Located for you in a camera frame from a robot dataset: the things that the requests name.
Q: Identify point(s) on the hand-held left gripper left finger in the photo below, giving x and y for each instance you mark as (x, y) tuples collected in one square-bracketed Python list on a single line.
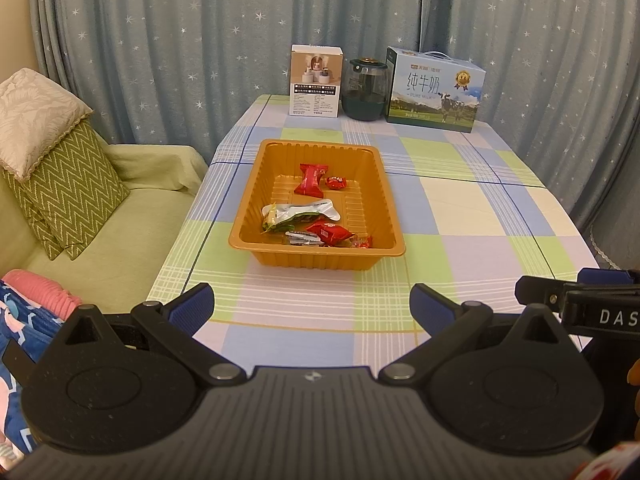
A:
[(192, 306)]

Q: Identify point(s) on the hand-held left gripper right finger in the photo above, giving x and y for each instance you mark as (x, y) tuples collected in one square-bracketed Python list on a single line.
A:
[(432, 306)]

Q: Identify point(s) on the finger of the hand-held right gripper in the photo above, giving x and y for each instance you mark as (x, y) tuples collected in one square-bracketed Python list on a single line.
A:
[(537, 290), (605, 276)]

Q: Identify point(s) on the small red candy corner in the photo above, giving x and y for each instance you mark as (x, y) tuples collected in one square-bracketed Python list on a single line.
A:
[(362, 243)]

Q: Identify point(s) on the yellow-green candy packet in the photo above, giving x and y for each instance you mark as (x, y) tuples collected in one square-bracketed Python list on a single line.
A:
[(269, 217)]

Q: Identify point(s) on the orange plastic tray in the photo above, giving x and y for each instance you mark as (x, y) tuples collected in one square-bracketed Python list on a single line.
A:
[(365, 210)]

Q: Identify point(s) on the red snack packet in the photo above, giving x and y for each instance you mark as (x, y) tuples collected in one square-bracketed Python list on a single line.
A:
[(331, 233), (310, 180)]

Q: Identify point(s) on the small silver wrapper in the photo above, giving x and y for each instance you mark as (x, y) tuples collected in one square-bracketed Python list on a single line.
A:
[(300, 238)]

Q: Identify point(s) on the green and white snack packet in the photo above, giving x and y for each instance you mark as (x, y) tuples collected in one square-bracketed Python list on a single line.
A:
[(305, 212)]

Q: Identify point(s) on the small red candy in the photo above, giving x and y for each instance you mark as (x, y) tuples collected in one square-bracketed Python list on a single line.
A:
[(336, 183)]

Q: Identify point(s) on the person's right hand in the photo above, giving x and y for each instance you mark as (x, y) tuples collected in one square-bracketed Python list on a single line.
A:
[(635, 372)]

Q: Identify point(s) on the blue lace-trimmed cloth cover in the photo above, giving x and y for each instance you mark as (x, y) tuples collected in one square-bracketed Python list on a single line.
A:
[(620, 240)]

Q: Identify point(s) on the light green sofa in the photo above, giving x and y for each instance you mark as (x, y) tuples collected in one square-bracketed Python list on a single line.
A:
[(125, 240)]

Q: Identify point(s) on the checked pastel tablecloth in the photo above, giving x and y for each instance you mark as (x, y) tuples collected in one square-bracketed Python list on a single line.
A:
[(475, 210)]

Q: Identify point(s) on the pink ribbed cloth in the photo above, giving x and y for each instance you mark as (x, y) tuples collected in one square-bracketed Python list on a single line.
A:
[(42, 292)]

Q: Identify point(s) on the green chevron pillow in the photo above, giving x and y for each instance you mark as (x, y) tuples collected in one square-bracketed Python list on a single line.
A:
[(30, 215), (80, 185)]

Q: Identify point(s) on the blue printed blanket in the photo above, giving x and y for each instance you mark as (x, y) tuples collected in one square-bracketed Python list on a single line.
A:
[(20, 325)]

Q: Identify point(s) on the blue milk carton box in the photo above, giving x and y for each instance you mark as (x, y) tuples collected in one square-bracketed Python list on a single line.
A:
[(435, 92)]

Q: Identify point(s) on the glass jar with dark lid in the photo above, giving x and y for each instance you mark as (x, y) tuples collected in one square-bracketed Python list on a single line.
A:
[(365, 92)]

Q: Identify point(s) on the white product box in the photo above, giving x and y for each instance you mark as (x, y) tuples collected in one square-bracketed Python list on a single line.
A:
[(316, 85)]

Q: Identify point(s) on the beige embroidered pillow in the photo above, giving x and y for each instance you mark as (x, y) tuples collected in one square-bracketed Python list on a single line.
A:
[(35, 110)]

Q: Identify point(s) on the blue star-print curtain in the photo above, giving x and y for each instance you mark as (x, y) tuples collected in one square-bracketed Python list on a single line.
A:
[(200, 35)]

